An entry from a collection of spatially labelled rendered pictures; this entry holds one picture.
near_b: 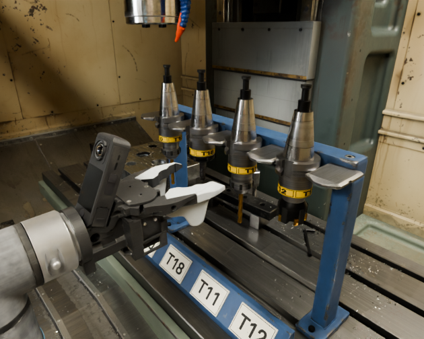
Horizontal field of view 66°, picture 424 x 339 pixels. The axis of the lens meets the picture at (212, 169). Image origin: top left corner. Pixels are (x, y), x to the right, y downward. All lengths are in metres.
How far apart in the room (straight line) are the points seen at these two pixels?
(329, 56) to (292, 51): 0.12
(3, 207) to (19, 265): 1.27
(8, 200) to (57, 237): 1.29
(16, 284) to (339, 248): 0.43
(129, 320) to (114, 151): 0.55
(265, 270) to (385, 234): 0.90
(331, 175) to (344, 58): 0.72
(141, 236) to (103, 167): 0.11
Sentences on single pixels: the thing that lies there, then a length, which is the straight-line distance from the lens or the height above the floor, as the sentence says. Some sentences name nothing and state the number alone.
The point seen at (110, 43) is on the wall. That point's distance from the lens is 2.06.
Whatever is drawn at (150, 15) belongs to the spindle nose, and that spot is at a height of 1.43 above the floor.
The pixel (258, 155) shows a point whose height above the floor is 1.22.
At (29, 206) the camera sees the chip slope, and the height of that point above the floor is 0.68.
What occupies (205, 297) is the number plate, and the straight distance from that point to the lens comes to 0.66.
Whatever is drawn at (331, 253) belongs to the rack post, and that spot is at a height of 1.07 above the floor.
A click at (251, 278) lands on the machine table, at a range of 0.75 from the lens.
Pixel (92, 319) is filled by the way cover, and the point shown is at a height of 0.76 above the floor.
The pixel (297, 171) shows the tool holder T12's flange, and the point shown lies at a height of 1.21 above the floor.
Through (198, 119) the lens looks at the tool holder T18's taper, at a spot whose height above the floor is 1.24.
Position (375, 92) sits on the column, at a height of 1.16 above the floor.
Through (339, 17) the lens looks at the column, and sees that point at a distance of 1.16.
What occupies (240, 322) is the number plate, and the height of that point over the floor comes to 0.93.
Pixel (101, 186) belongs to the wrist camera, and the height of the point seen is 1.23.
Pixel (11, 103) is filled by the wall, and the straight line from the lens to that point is 1.92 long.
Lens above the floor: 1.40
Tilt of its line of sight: 24 degrees down
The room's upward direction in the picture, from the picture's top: straight up
